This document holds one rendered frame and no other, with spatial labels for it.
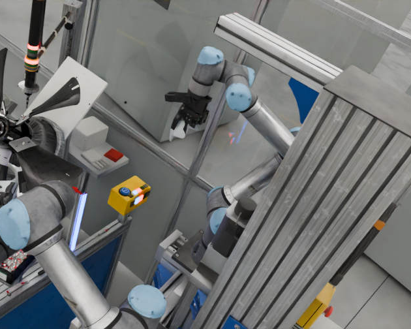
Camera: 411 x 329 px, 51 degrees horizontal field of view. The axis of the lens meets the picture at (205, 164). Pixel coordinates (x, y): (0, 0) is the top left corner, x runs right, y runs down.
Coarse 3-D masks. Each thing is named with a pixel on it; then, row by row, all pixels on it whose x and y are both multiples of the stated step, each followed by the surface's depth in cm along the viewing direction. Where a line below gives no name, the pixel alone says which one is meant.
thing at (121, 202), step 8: (136, 176) 198; (120, 184) 191; (128, 184) 192; (136, 184) 194; (112, 192) 187; (120, 192) 187; (144, 192) 193; (112, 200) 189; (120, 200) 186; (128, 200) 184; (144, 200) 198; (120, 208) 188; (128, 208) 188
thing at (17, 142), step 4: (16, 140) 172; (20, 140) 173; (24, 140) 174; (28, 140) 175; (12, 144) 170; (16, 144) 171; (20, 144) 172; (24, 144) 173; (28, 144) 174; (32, 144) 175; (16, 148) 169; (20, 148) 170; (24, 148) 171
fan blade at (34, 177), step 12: (24, 156) 168; (36, 156) 170; (48, 156) 173; (24, 168) 165; (36, 168) 166; (48, 168) 168; (60, 168) 170; (72, 168) 172; (36, 180) 164; (48, 180) 165; (60, 180) 167; (72, 180) 168
